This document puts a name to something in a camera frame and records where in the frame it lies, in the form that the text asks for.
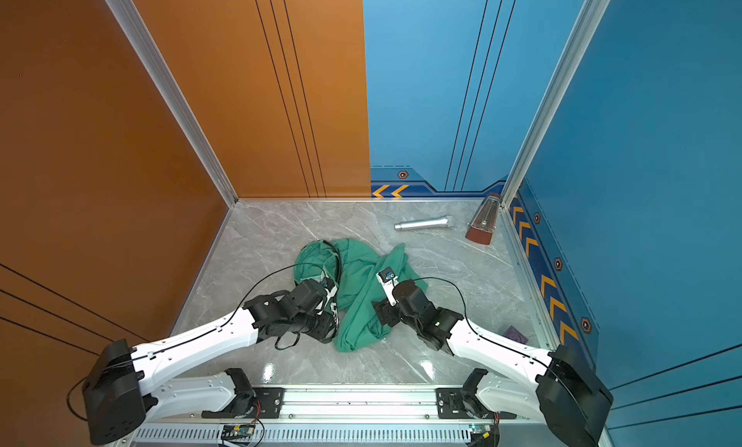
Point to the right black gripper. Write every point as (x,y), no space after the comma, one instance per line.
(384,312)

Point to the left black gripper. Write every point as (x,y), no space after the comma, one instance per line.
(327,328)

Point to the green trousers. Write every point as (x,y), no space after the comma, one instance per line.
(355,266)

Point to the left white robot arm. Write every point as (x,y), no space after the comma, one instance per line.
(120,390)

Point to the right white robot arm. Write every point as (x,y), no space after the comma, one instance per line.
(553,387)

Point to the silver microphone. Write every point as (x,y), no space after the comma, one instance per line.
(442,222)

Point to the purple small box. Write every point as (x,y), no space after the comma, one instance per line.
(513,334)

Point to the red wooden metronome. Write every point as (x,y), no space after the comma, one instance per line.
(484,223)

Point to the left green circuit board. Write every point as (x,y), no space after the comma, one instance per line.
(238,433)

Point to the green circuit board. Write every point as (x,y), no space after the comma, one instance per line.
(485,433)
(238,433)

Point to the right green circuit board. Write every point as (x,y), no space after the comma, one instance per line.
(485,433)

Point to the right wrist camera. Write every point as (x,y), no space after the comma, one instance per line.
(388,280)

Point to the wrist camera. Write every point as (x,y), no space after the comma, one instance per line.
(330,288)
(388,280)

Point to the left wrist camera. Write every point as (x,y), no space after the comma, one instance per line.
(330,288)

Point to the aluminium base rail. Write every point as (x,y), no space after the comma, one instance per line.
(346,415)

